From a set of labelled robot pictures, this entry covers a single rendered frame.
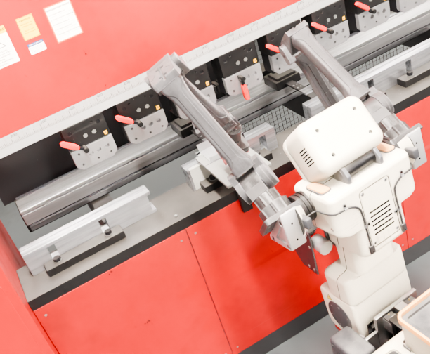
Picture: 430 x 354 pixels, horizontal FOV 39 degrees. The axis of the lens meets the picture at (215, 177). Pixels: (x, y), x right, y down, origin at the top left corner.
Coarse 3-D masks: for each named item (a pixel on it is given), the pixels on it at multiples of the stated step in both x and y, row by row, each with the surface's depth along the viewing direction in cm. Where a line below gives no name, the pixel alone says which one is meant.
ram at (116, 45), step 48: (0, 0) 176; (48, 0) 182; (96, 0) 188; (144, 0) 195; (192, 0) 202; (240, 0) 210; (288, 0) 219; (336, 0) 228; (48, 48) 187; (96, 48) 194; (144, 48) 201; (192, 48) 209; (0, 96) 186; (48, 96) 193
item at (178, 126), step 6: (174, 120) 252; (180, 120) 251; (186, 120) 249; (174, 126) 250; (180, 126) 247; (186, 126) 247; (192, 126) 247; (180, 132) 246; (186, 132) 247; (192, 132) 247; (204, 138) 239
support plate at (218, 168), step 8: (248, 152) 223; (256, 152) 222; (200, 160) 228; (208, 160) 226; (264, 160) 216; (208, 168) 222; (216, 168) 220; (224, 168) 219; (216, 176) 216; (224, 176) 215; (224, 184) 211
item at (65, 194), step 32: (384, 32) 280; (416, 32) 288; (352, 64) 278; (224, 96) 269; (256, 96) 262; (288, 96) 270; (128, 160) 246; (160, 160) 254; (32, 192) 245; (64, 192) 239; (96, 192) 246; (32, 224) 239
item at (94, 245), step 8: (104, 232) 223; (112, 232) 222; (120, 232) 221; (88, 240) 222; (96, 240) 220; (104, 240) 219; (112, 240) 220; (80, 248) 219; (88, 248) 218; (96, 248) 218; (104, 248) 220; (64, 256) 217; (72, 256) 216; (80, 256) 217; (88, 256) 218; (48, 264) 216; (56, 264) 215; (64, 264) 215; (72, 264) 217; (48, 272) 214; (56, 272) 215
